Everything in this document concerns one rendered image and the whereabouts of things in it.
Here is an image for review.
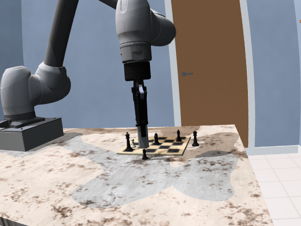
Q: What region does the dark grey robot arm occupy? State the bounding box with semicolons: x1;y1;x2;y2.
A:
0;0;176;129

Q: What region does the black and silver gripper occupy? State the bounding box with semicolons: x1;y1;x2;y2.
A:
124;62;151;148

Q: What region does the white pawn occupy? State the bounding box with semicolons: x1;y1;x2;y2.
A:
131;138;136;148

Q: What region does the black and cream chessboard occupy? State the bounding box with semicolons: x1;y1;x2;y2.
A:
116;136;190;156

